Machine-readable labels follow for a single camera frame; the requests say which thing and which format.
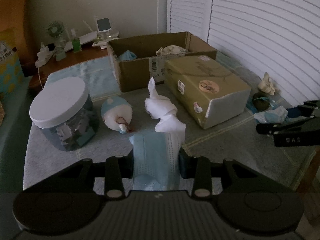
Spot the yellow blue paper bag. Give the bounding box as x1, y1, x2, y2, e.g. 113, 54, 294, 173
0, 41, 24, 96

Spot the blue plastic wrapped packet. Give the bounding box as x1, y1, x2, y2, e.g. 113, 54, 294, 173
253, 106, 288, 124

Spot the blue cloth in box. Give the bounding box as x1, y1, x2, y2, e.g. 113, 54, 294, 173
118, 50, 137, 61

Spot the open brown cardboard box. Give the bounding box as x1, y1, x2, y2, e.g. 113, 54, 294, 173
107, 31, 217, 92

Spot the white wifi router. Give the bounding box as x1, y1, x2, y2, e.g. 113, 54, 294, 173
79, 21, 97, 45

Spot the green spray bottle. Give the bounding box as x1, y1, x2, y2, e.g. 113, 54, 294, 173
71, 29, 82, 53

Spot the dark green scrunchie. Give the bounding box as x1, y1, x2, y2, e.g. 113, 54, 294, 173
252, 92, 270, 112

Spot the clear jar white lid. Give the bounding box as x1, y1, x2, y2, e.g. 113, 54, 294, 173
29, 77, 99, 151

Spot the light blue face mask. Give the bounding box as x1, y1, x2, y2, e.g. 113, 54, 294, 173
130, 132, 181, 191

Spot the white power strip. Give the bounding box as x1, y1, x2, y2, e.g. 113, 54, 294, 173
35, 42, 73, 68

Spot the wooden nightstand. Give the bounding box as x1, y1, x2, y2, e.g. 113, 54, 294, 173
29, 43, 108, 89

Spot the closed tan cardboard box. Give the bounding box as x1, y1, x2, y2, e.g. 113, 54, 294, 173
164, 55, 251, 129

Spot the white folded cloth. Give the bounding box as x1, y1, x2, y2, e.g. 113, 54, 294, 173
144, 77, 185, 135

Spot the small green desk fan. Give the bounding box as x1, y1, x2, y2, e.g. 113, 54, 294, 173
46, 21, 66, 61

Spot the white camera on stand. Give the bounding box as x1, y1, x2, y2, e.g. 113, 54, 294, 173
92, 16, 119, 49

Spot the blue white plush toy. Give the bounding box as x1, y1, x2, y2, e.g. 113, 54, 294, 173
100, 96, 133, 134

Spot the grey blue table mat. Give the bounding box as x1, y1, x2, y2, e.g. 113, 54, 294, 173
23, 51, 317, 196

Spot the wooden headboard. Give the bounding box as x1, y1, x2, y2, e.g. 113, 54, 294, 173
1, 0, 37, 66

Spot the beige plush toy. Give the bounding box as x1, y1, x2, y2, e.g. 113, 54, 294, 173
156, 45, 188, 56

